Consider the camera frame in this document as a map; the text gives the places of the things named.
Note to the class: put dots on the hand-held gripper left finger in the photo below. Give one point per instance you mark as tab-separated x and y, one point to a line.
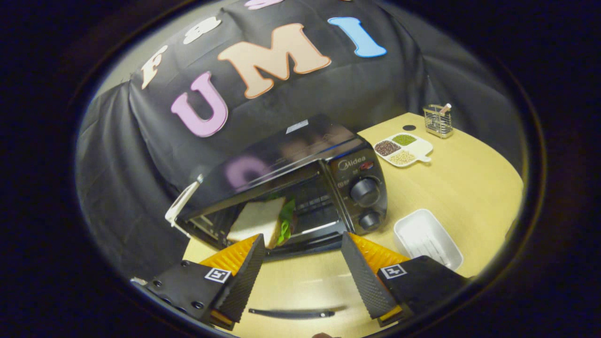
246	277

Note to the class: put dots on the white plastic object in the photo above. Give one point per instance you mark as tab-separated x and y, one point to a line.
181	204

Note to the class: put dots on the metal mesh holder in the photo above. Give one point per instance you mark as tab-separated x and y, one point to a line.
437	124

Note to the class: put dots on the white rectangular tray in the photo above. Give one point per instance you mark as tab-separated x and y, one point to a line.
425	237

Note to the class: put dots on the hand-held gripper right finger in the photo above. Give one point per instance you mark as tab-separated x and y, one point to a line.
364	277

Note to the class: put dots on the white divided dish with beans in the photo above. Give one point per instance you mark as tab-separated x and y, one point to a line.
418	148

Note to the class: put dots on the black backdrop cloth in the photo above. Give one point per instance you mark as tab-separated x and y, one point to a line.
375	89

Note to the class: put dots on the black toaster oven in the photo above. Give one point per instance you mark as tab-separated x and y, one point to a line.
300	145

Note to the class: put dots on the black round table grommet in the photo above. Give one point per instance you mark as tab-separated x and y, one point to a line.
409	127

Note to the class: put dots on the white bread lettuce sandwich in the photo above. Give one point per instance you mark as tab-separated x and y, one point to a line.
256	218

